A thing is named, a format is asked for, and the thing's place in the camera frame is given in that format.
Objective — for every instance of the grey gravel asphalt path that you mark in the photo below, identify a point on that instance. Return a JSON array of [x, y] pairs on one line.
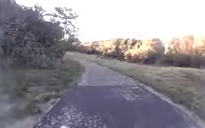
[[110, 100]]

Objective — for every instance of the grass verge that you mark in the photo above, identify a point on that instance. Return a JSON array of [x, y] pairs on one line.
[[23, 90]]

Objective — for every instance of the sunlit row of trees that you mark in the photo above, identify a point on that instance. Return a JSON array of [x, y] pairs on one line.
[[150, 50]]

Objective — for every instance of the dark bushy trees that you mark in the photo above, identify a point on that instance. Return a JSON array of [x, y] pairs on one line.
[[26, 40]]

